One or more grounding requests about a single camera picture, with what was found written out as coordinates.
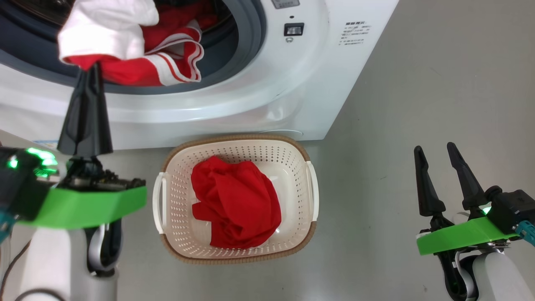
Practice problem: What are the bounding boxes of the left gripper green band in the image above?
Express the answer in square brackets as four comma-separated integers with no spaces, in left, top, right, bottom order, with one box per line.
[0,63,148,230]

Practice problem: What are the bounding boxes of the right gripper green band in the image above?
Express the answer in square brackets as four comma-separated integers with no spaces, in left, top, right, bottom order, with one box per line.
[414,142,535,255]

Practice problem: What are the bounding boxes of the red garment with white stripes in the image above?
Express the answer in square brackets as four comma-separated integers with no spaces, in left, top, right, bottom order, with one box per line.
[63,0,219,87]

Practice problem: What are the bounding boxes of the plain red garment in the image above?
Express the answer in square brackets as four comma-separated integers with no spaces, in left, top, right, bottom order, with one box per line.
[191,156,282,250]

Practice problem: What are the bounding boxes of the cream perforated basket brown rim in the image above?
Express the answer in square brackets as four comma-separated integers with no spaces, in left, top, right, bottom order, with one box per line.
[152,134,319,265]

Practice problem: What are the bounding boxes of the white front-load washing machine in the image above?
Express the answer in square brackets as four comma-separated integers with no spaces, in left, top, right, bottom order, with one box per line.
[0,0,400,150]

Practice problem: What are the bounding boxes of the round drain filter cover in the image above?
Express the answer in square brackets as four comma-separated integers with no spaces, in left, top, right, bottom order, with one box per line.
[259,130,303,139]

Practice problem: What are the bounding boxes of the black cable with teal connector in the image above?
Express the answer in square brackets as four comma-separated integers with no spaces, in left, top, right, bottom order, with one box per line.
[515,221,535,246]

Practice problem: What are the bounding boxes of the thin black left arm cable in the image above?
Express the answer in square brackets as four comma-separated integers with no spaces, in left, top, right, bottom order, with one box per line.
[0,240,63,301]

